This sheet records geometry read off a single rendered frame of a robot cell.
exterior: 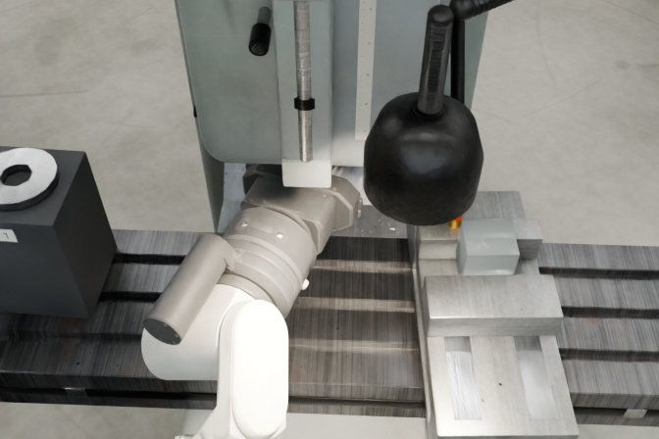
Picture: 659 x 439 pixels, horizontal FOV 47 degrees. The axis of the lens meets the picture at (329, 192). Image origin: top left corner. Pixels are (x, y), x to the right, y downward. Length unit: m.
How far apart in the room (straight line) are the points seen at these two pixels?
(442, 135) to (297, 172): 0.22
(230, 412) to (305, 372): 0.34
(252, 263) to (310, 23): 0.23
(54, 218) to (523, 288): 0.53
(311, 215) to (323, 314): 0.29
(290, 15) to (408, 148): 0.15
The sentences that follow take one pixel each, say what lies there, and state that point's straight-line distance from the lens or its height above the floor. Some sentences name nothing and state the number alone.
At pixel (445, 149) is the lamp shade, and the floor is 1.51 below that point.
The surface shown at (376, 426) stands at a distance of 1.00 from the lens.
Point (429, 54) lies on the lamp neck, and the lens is 0.41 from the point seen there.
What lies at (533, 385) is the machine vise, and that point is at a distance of 0.88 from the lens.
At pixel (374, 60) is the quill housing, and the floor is 1.44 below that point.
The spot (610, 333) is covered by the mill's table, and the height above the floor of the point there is 0.98.
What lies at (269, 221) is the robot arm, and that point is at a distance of 0.69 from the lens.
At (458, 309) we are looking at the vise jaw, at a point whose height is 1.09.
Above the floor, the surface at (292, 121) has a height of 1.41.
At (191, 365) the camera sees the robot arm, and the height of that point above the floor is 1.24.
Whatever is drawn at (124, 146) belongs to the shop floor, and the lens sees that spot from 2.70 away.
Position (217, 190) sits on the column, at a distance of 1.40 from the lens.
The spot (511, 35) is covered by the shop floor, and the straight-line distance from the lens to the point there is 3.18.
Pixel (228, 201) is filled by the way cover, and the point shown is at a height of 0.93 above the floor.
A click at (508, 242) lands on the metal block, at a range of 0.89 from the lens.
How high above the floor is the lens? 1.80
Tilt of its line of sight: 47 degrees down
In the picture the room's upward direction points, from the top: straight up
